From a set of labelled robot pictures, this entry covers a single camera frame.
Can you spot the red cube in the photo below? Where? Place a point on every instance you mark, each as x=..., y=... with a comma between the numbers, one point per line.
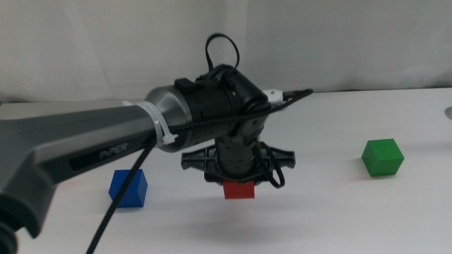
x=239, y=190

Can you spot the blue cube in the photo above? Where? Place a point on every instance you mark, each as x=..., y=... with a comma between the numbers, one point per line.
x=136, y=192

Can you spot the white zip tie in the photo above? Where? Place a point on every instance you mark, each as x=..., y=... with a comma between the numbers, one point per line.
x=157, y=121

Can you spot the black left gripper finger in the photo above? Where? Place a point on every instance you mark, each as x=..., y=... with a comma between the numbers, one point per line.
x=213, y=178
x=260, y=181

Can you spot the white fabric backdrop curtain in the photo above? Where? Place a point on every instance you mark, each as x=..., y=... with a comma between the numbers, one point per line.
x=318, y=42

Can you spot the green cube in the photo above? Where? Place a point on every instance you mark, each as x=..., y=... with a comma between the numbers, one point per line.
x=383, y=158

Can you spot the grey round table grommet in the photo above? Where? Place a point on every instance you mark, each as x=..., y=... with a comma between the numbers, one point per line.
x=449, y=113

